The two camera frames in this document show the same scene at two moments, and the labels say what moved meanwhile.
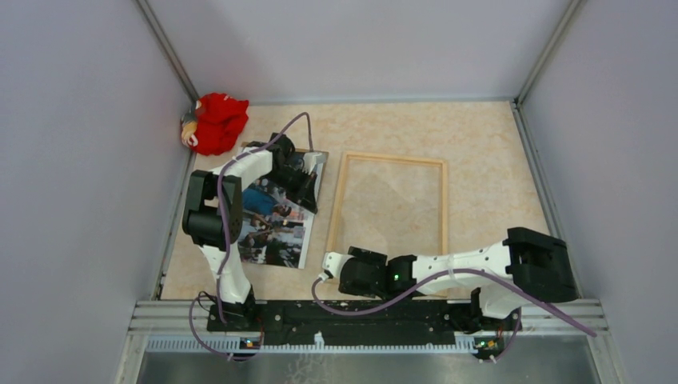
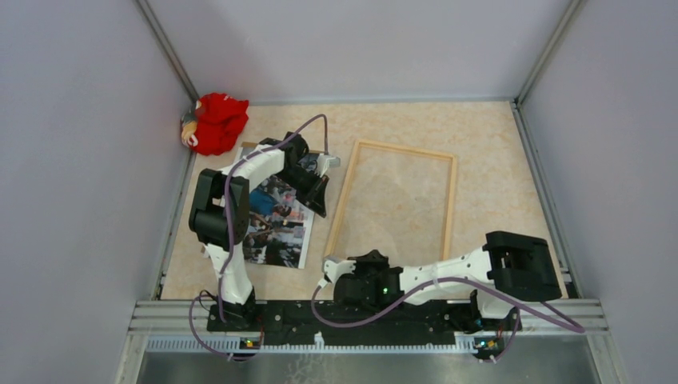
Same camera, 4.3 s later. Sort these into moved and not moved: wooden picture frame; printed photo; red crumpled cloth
Moved: wooden picture frame
Not moved: printed photo; red crumpled cloth
